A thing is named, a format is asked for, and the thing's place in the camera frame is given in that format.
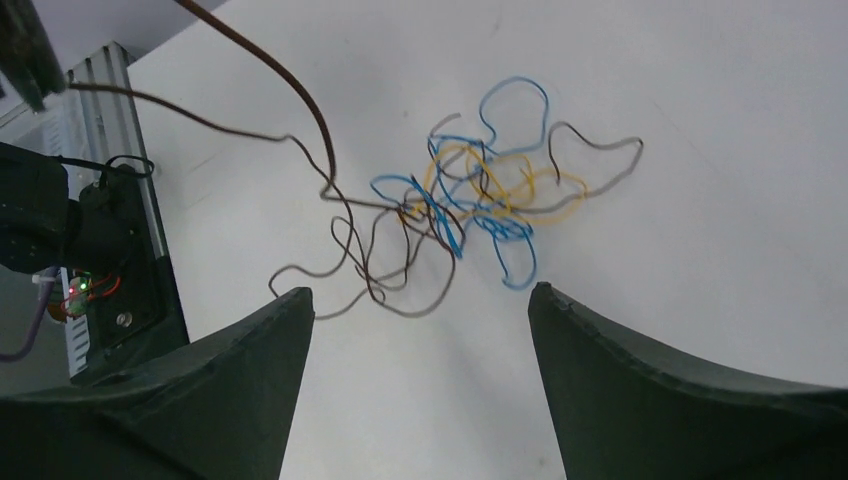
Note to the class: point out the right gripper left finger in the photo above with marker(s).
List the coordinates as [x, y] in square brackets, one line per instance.
[221, 407]

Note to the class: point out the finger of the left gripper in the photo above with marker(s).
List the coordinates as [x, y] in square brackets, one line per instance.
[28, 61]

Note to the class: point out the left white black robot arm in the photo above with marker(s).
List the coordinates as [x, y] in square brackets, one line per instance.
[41, 226]

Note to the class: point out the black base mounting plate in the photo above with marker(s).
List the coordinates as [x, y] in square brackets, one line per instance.
[122, 302]

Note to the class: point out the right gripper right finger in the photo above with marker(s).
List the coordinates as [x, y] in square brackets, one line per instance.
[626, 406]

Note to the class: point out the aluminium frame rail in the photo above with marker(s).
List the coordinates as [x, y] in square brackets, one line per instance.
[100, 127]

